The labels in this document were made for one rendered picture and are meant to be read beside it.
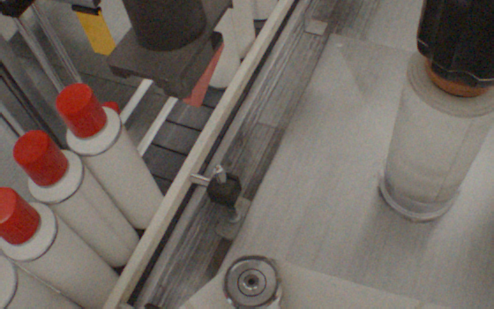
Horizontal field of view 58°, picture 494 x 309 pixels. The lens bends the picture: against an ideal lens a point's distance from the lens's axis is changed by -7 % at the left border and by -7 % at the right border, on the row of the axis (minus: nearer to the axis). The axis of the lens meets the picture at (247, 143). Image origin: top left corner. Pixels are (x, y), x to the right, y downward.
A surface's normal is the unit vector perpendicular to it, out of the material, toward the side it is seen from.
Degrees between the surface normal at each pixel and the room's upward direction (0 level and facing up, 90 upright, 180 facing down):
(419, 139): 91
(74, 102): 2
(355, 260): 0
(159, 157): 0
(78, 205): 90
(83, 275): 90
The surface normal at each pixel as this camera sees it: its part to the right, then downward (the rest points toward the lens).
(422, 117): -0.76, 0.58
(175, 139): -0.11, -0.55
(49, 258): 0.73, 0.51
